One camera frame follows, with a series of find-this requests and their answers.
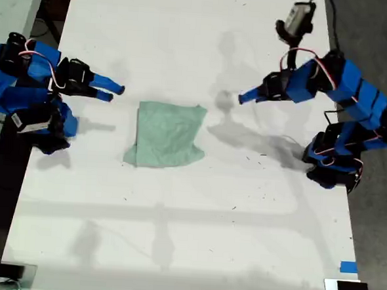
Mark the small black box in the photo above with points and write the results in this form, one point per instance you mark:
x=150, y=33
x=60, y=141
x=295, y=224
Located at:
x=352, y=288

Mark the blue and black arm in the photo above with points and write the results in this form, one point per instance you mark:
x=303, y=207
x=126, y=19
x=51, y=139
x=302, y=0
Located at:
x=348, y=82
x=6, y=97

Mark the small camera box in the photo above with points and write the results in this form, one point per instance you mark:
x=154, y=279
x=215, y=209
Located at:
x=298, y=15
x=30, y=123

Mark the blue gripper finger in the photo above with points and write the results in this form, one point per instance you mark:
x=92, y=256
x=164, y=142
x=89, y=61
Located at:
x=257, y=90
x=108, y=83
x=252, y=99
x=103, y=95

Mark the short black camera stalk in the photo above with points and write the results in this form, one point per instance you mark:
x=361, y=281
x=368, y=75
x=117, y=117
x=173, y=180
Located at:
x=287, y=35
x=55, y=120

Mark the white side table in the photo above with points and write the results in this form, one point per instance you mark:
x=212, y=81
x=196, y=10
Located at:
x=11, y=5

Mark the pale green T-shirt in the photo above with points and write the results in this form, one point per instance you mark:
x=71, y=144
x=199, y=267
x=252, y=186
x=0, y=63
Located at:
x=166, y=133

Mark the blue tape strip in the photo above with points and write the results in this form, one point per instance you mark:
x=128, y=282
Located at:
x=349, y=267

